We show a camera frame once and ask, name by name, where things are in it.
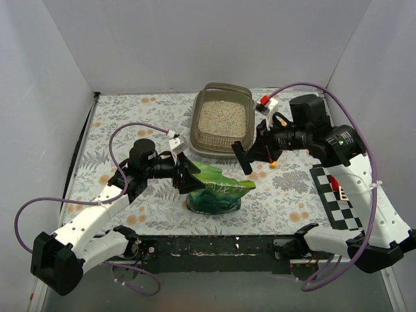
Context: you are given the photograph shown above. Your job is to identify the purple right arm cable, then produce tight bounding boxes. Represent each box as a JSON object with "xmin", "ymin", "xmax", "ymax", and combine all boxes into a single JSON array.
[{"xmin": 269, "ymin": 81, "xmax": 380, "ymax": 293}]

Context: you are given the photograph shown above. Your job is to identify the small black plastic clip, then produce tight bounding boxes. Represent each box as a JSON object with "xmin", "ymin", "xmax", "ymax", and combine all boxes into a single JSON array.
[{"xmin": 231, "ymin": 141, "xmax": 253, "ymax": 176}]

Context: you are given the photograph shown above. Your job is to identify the brown plastic litter box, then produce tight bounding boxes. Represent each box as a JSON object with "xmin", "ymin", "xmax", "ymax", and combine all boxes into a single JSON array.
[{"xmin": 190, "ymin": 83, "xmax": 255, "ymax": 159}]

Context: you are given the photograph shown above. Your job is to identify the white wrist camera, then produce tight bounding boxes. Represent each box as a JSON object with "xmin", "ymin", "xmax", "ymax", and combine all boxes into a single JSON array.
[
  {"xmin": 254, "ymin": 95, "xmax": 279, "ymax": 129},
  {"xmin": 169, "ymin": 136, "xmax": 187, "ymax": 163}
]

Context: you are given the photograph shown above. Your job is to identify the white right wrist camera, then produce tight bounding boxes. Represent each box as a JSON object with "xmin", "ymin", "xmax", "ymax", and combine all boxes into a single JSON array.
[{"xmin": 254, "ymin": 95, "xmax": 279, "ymax": 129}]

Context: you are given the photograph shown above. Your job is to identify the floral patterned table mat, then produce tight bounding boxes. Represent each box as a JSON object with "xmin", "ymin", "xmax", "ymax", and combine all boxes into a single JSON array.
[{"xmin": 60, "ymin": 93, "xmax": 330, "ymax": 235}]

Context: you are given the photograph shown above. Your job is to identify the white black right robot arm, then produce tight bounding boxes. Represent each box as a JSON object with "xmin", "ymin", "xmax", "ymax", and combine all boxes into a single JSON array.
[{"xmin": 232, "ymin": 94, "xmax": 415, "ymax": 273}]

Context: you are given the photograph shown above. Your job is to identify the black white checkerboard plate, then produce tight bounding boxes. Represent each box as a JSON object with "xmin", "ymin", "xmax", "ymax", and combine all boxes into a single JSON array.
[{"xmin": 309, "ymin": 164, "xmax": 363, "ymax": 231}]

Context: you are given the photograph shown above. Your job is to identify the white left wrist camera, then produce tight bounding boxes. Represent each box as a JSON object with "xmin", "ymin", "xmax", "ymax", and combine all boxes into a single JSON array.
[{"xmin": 169, "ymin": 136, "xmax": 187, "ymax": 163}]

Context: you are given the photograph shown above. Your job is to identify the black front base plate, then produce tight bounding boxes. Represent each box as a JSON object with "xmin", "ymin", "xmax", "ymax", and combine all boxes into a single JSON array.
[{"xmin": 129, "ymin": 234, "xmax": 326, "ymax": 274}]

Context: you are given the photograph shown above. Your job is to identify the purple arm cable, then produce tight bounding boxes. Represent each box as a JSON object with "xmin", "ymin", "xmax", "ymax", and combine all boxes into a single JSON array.
[
  {"xmin": 269, "ymin": 81, "xmax": 380, "ymax": 293},
  {"xmin": 15, "ymin": 122, "xmax": 162, "ymax": 296}
]

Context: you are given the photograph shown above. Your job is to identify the green litter bag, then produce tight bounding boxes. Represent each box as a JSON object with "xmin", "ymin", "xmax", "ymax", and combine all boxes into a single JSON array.
[{"xmin": 186, "ymin": 162, "xmax": 256, "ymax": 215}]

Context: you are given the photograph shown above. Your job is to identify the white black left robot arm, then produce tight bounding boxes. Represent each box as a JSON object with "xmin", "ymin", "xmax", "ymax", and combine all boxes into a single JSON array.
[{"xmin": 31, "ymin": 136, "xmax": 205, "ymax": 296}]

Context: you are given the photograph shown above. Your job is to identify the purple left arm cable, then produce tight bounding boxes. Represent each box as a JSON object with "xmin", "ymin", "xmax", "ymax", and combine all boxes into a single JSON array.
[{"xmin": 15, "ymin": 122, "xmax": 162, "ymax": 296}]

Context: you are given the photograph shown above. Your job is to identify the red white small bracket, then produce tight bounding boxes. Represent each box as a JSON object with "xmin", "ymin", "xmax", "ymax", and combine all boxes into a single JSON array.
[{"xmin": 330, "ymin": 175, "xmax": 348, "ymax": 201}]

